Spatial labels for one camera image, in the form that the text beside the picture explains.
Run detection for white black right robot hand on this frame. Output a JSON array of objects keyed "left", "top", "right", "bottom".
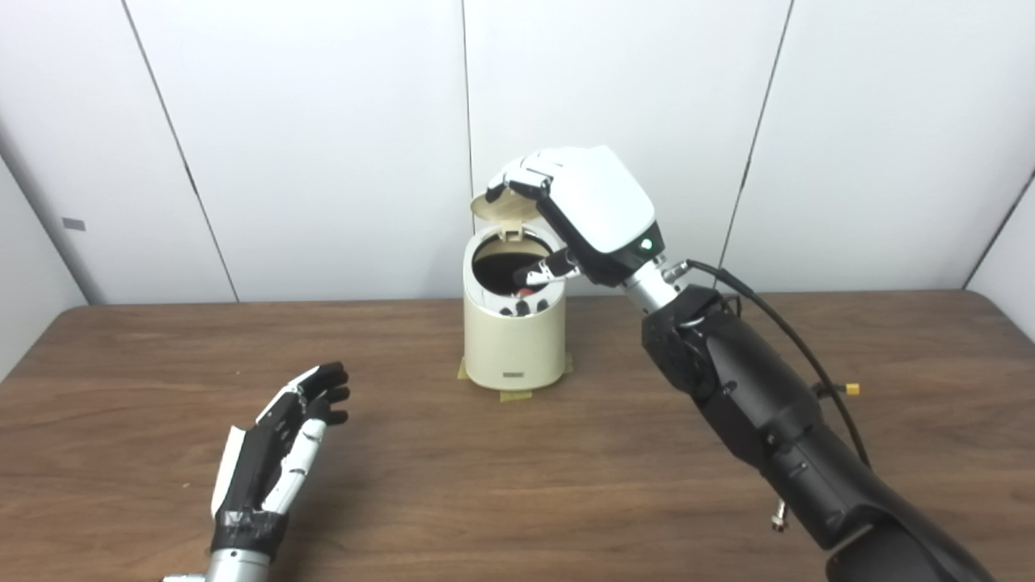
[{"left": 485, "top": 145, "right": 665, "bottom": 289}]

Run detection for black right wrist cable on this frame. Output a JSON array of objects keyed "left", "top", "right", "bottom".
[{"left": 665, "top": 259, "right": 871, "bottom": 470}]

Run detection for cream-colored bin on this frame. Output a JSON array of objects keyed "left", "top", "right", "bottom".
[{"left": 463, "top": 188, "right": 567, "bottom": 391}]

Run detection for round cream bin lid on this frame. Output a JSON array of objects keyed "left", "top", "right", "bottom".
[{"left": 471, "top": 188, "right": 539, "bottom": 243}]

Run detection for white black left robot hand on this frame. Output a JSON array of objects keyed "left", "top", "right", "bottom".
[{"left": 210, "top": 362, "right": 351, "bottom": 559}]

